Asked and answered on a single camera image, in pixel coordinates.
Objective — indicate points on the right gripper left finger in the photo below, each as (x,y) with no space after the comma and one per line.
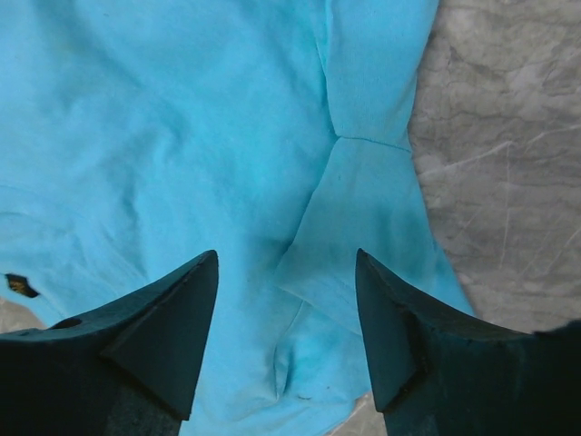
(129,367)

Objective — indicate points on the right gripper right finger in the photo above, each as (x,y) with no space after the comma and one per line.
(435,370)

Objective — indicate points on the light blue t-shirt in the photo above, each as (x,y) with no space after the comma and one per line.
(137,134)

